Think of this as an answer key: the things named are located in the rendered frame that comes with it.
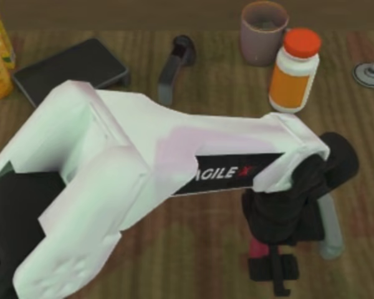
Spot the dark red blurry object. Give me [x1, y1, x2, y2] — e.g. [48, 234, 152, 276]
[250, 237, 279, 260]

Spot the orange capped pill bottle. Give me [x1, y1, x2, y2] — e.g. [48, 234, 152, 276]
[268, 27, 322, 115]

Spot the mauve ceramic mug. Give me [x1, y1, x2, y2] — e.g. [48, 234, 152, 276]
[239, 0, 292, 67]

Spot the dark grey hammer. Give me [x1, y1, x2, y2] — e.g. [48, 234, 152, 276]
[157, 34, 198, 105]

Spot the black flat tray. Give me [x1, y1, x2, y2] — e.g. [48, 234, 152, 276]
[11, 37, 132, 108]

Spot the yellow juice carton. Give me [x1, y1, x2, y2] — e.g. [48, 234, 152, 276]
[0, 0, 17, 70]

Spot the grey cylindrical handle tool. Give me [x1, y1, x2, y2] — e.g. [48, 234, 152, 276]
[317, 195, 345, 260]

